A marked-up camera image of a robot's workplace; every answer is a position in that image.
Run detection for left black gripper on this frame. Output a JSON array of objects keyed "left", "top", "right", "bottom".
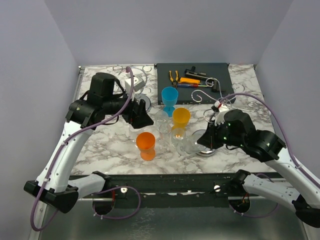
[{"left": 103, "top": 86, "right": 155, "bottom": 128}]

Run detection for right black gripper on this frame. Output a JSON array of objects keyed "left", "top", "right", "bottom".
[{"left": 197, "top": 118, "right": 245, "bottom": 149}]

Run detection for scroll arm chrome glass rack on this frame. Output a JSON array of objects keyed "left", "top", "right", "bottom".
[{"left": 191, "top": 77, "right": 272, "bottom": 157}]

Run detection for ribbed clear wine glass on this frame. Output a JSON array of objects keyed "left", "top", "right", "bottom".
[{"left": 176, "top": 135, "right": 206, "bottom": 156}]

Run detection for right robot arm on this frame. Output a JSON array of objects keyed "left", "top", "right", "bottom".
[{"left": 197, "top": 109, "right": 320, "bottom": 228}]

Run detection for clear glass far left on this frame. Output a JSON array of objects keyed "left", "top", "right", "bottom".
[{"left": 128, "top": 125, "right": 141, "bottom": 138}]

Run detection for clear glass behind centre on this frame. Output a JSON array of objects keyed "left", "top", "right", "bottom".
[{"left": 154, "top": 110, "right": 169, "bottom": 130}]

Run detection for orange plastic goblet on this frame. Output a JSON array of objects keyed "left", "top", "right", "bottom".
[{"left": 136, "top": 132, "right": 156, "bottom": 161}]

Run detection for clear glass with reflection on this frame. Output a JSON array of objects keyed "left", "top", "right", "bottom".
[{"left": 171, "top": 127, "right": 186, "bottom": 148}]

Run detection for yellow plastic goblet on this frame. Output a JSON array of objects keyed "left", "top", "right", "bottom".
[{"left": 172, "top": 107, "right": 191, "bottom": 130}]

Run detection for clear stemmed glass centre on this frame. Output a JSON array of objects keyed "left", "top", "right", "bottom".
[{"left": 158, "top": 122, "right": 172, "bottom": 153}]

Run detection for blue plastic goblet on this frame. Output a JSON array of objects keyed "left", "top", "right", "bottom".
[{"left": 161, "top": 86, "right": 179, "bottom": 117}]

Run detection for blue red screwdriver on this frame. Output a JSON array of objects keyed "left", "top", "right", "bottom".
[{"left": 177, "top": 83, "right": 209, "bottom": 88}]

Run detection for dark grey tool tray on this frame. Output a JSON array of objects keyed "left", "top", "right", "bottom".
[{"left": 154, "top": 62, "right": 234, "bottom": 105}]

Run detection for orange utility knife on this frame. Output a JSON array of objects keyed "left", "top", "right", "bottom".
[{"left": 178, "top": 77, "right": 201, "bottom": 85}]

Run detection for black metal tool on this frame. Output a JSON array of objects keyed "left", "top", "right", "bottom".
[{"left": 184, "top": 66, "right": 221, "bottom": 92}]

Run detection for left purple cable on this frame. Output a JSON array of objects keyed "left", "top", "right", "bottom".
[{"left": 29, "top": 66, "right": 142, "bottom": 232}]

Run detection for purple cable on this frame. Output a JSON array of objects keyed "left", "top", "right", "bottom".
[
  {"left": 217, "top": 92, "right": 320, "bottom": 218},
  {"left": 29, "top": 66, "right": 142, "bottom": 232}
]

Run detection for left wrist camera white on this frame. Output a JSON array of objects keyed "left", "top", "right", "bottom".
[{"left": 124, "top": 76, "right": 146, "bottom": 93}]

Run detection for round ring chrome glass rack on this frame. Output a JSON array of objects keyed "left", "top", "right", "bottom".
[{"left": 112, "top": 65, "right": 152, "bottom": 113}]

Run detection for black front mounting rail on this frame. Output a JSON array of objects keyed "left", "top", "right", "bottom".
[{"left": 82, "top": 171, "right": 288, "bottom": 208}]

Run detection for yellow handled pliers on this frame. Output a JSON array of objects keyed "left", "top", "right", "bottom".
[{"left": 169, "top": 70, "right": 179, "bottom": 89}]

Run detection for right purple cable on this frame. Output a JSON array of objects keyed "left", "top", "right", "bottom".
[{"left": 217, "top": 92, "right": 320, "bottom": 218}]

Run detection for aluminium extrusion frame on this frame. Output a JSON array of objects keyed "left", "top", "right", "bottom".
[{"left": 27, "top": 66, "right": 85, "bottom": 240}]

